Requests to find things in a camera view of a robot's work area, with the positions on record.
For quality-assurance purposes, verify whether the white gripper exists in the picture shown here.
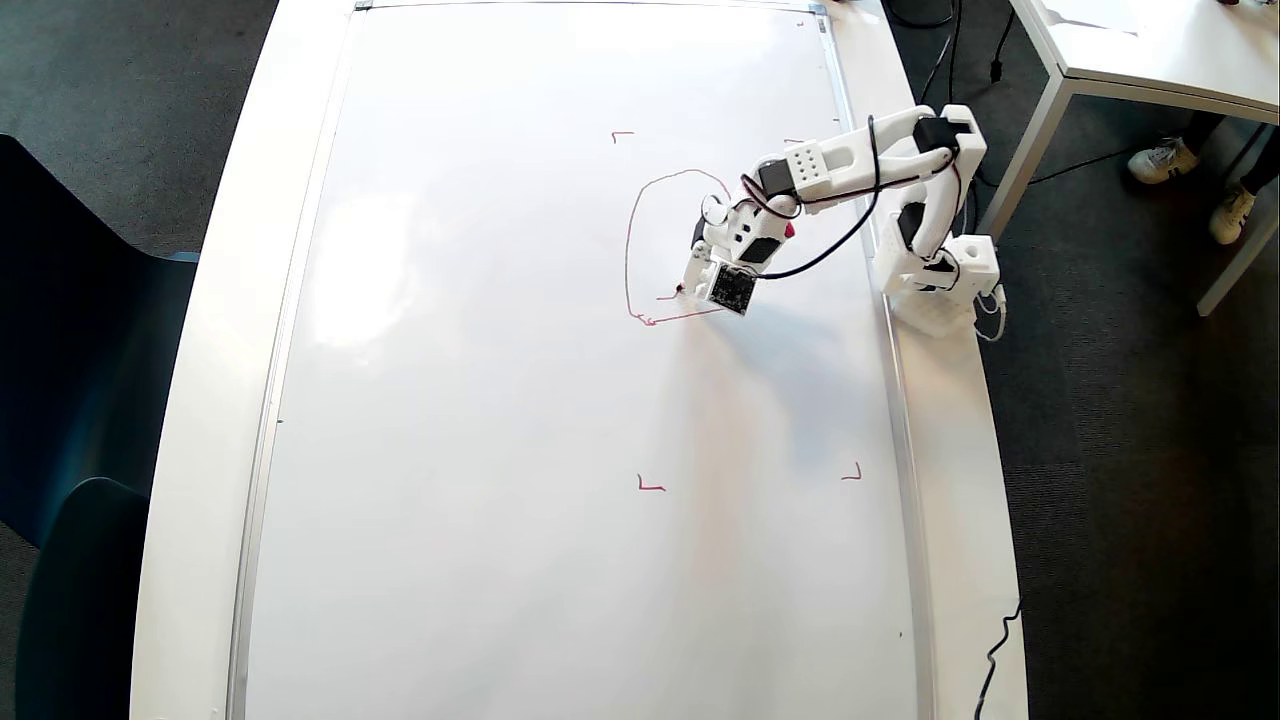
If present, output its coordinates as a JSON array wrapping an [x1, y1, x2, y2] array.
[[682, 195, 798, 305]]

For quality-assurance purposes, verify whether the red whiteboard marker pen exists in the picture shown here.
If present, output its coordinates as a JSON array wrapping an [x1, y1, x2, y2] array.
[[675, 220, 798, 298]]

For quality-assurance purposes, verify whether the large white whiteboard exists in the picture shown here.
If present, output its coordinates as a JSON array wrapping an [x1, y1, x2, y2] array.
[[225, 0, 941, 720]]

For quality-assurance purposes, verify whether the white sneaker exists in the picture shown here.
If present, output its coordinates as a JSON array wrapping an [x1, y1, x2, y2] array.
[[1127, 137, 1200, 186], [1207, 184, 1258, 246]]

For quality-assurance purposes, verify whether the white side table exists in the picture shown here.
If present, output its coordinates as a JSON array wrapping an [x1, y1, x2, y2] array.
[[985, 0, 1280, 317]]

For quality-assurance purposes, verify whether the dark blue chair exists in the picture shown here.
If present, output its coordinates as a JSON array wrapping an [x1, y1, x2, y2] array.
[[0, 135, 201, 720]]

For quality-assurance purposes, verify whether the black wrist camera board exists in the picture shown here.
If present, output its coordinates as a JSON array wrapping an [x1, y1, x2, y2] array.
[[704, 261, 759, 319]]

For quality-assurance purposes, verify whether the black camera cable on arm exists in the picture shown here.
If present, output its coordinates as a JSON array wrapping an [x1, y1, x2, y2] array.
[[755, 114, 883, 282]]

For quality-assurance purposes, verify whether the white cable at arm base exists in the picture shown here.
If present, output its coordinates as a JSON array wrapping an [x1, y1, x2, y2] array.
[[974, 285, 1007, 344]]

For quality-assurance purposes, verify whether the black looped floor cable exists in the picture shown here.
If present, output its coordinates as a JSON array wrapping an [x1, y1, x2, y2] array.
[[885, 0, 964, 107]]

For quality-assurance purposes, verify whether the black floor cable with plug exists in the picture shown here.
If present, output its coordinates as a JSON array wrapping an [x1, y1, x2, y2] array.
[[989, 0, 1017, 87]]

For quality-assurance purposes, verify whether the black cable under side table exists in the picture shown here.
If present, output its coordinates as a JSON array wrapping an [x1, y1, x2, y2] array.
[[1030, 147, 1141, 187]]

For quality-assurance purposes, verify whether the thin black cable on table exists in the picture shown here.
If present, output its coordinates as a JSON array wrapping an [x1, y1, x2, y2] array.
[[974, 597, 1023, 720]]

